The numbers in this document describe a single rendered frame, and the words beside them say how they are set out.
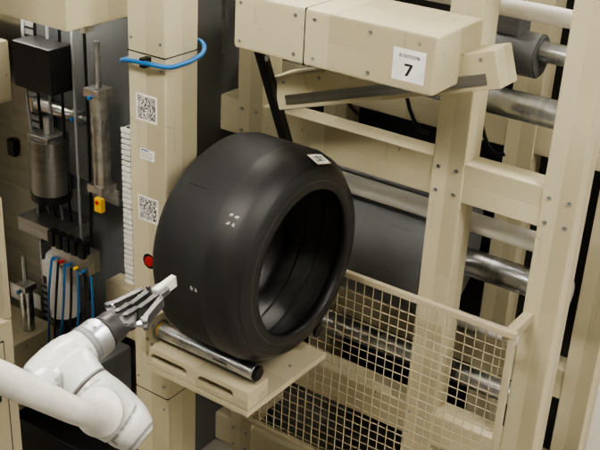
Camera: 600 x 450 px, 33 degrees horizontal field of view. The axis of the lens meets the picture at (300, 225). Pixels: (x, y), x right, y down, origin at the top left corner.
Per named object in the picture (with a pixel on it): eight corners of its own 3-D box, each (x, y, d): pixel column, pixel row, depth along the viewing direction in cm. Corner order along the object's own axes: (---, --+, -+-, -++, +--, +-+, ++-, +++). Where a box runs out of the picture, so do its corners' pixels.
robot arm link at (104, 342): (65, 323, 219) (85, 309, 223) (71, 356, 224) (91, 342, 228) (95, 338, 215) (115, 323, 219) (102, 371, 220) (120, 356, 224)
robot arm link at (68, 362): (62, 345, 224) (104, 385, 221) (7, 386, 214) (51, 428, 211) (70, 318, 217) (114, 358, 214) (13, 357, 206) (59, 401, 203)
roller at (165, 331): (163, 333, 286) (153, 338, 283) (164, 319, 285) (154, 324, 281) (263, 378, 269) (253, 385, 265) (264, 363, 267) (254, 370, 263)
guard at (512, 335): (242, 420, 347) (247, 236, 316) (245, 417, 348) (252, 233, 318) (481, 537, 301) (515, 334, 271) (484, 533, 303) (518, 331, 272)
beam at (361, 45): (231, 47, 276) (232, -8, 269) (287, 30, 295) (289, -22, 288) (430, 98, 245) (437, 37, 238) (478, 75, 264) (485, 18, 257)
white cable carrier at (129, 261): (124, 281, 296) (120, 127, 275) (137, 275, 300) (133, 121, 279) (136, 287, 294) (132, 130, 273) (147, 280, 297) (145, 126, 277)
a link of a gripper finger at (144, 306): (120, 313, 226) (126, 315, 225) (156, 288, 233) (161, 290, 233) (123, 327, 228) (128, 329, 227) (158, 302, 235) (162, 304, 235)
